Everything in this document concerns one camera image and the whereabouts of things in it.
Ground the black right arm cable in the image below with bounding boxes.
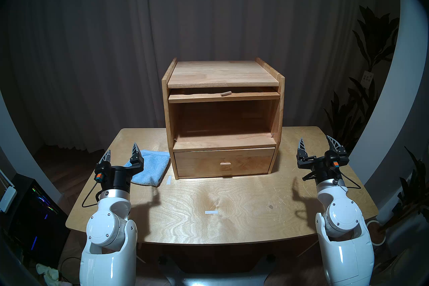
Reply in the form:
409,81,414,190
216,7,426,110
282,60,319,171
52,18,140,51
303,168,362,189

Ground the white round plant pot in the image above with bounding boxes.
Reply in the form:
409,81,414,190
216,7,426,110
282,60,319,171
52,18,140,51
366,220,386,246

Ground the white wall-mounted box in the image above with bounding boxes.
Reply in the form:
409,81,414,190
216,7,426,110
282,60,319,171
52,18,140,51
0,186,17,213

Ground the small dark leafy plant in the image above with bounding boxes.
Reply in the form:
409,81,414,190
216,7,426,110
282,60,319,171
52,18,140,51
379,146,429,232

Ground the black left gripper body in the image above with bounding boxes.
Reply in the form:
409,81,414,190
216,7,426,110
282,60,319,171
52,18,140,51
94,158,144,193

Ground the black computer case with lights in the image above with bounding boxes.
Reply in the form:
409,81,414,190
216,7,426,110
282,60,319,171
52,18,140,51
8,174,70,266

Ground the tall dark leafy plant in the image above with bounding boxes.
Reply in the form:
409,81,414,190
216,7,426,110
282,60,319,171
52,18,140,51
323,5,400,155

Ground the wooden drawer with notch handle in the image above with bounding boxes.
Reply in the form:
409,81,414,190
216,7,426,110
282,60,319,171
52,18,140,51
174,147,276,178

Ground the grey pleated curtain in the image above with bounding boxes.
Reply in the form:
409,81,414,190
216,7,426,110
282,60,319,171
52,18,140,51
7,0,399,152

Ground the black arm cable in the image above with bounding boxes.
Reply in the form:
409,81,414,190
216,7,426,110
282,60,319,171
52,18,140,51
303,168,362,189
82,184,102,208

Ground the crumpled pale cloth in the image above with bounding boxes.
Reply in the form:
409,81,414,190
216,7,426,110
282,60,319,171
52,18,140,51
36,264,60,284

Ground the light blue towel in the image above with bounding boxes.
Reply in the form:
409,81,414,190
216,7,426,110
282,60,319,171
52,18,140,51
124,150,170,187

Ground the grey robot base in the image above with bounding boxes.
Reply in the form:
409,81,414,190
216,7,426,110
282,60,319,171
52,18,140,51
158,255,277,286

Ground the light wooden cabinet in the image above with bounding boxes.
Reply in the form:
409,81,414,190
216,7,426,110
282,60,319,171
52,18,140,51
162,57,286,179

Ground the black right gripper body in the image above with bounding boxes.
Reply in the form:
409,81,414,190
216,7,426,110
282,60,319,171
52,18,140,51
297,151,350,182

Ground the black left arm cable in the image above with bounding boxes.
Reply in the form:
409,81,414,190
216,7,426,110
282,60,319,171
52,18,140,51
82,184,102,208

